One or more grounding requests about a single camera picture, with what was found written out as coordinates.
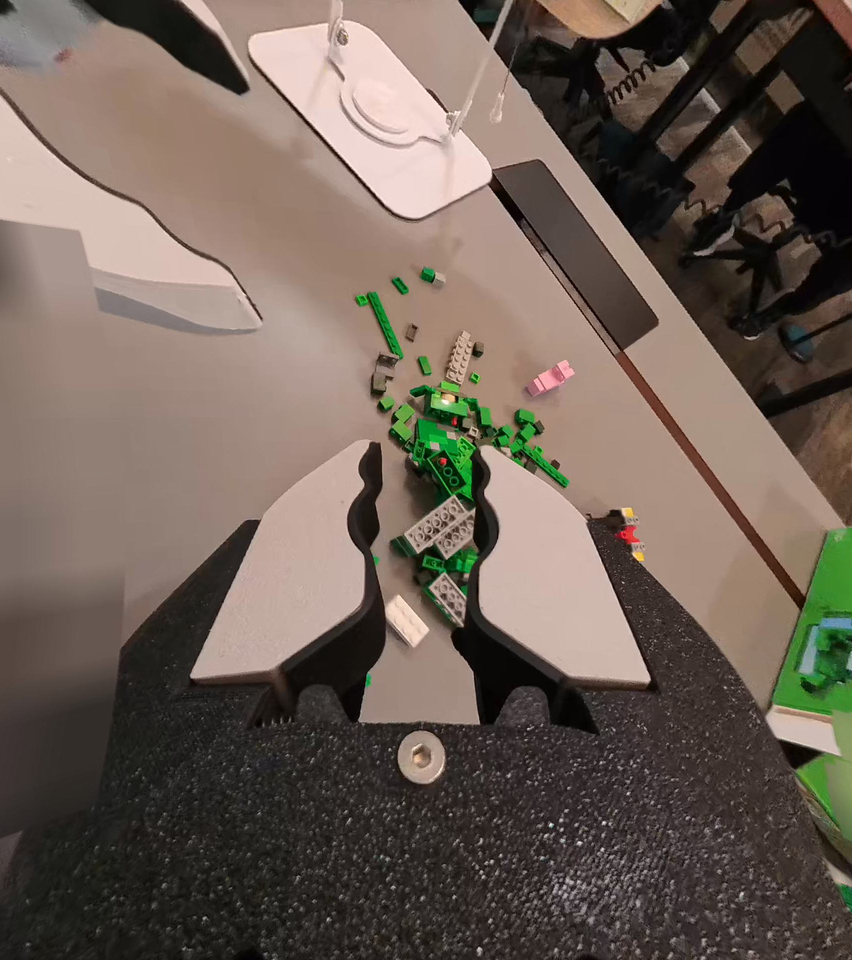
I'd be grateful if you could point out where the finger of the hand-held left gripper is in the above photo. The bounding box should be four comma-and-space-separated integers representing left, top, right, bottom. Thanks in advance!
88, 0, 252, 96
0, 51, 262, 333

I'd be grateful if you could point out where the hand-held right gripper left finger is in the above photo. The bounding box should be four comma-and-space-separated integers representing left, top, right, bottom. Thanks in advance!
191, 438, 389, 725

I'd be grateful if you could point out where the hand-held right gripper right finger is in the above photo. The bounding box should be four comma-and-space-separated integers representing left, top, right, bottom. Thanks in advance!
450, 446, 654, 727

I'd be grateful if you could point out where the pink brick pig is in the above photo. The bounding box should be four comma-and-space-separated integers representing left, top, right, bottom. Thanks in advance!
525, 360, 575, 398

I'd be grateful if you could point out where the grey desk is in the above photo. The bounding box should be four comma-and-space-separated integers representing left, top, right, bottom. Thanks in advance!
0, 0, 844, 751

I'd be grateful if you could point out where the red yellow grey brick assembly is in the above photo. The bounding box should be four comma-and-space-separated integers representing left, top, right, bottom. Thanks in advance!
606, 507, 648, 562

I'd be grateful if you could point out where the white brick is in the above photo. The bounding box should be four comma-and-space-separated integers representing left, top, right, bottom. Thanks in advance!
384, 594, 430, 648

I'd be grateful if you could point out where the pile of green bricks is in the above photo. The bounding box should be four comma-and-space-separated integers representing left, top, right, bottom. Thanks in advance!
388, 381, 571, 630

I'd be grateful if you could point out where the long green plate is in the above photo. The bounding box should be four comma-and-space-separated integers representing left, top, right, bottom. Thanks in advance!
366, 291, 405, 360

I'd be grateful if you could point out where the white tray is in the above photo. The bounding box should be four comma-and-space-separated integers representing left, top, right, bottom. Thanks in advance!
248, 22, 493, 221

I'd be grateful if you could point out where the green toy set box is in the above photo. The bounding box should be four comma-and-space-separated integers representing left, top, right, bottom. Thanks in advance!
767, 525, 852, 755

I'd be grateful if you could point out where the white stand rod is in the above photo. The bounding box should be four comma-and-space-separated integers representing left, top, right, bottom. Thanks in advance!
443, 0, 518, 145

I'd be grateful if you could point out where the black table leg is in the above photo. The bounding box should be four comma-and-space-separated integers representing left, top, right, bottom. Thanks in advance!
756, 351, 852, 419

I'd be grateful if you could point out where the black office chair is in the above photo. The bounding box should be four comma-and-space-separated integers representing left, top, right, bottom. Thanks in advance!
679, 105, 852, 339

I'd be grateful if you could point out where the clear stand post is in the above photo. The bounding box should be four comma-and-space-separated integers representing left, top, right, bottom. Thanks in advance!
327, 0, 353, 63

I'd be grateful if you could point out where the black desk cable cover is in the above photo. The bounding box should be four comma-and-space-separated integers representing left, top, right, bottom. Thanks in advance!
493, 159, 659, 350

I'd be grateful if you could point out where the thin white cord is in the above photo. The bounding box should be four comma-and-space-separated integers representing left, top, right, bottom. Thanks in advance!
489, 41, 523, 125

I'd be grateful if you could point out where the black coiled cable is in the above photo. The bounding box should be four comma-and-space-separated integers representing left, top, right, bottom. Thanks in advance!
606, 58, 658, 106

